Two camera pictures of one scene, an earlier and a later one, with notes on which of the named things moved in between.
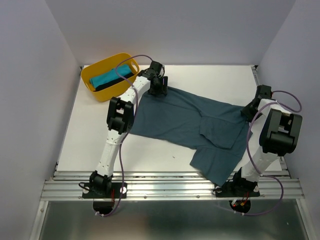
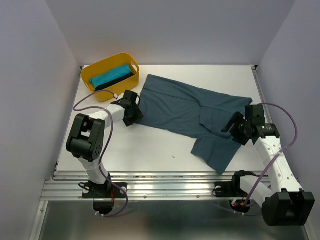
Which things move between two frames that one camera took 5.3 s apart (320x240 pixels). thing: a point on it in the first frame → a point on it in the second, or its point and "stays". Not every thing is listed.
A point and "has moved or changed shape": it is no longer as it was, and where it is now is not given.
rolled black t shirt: [111, 84] stays
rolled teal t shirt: [123, 70] stays
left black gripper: [162, 90] → [138, 115]
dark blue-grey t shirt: [219, 132] has moved or changed shape
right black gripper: [245, 109] → [237, 117]
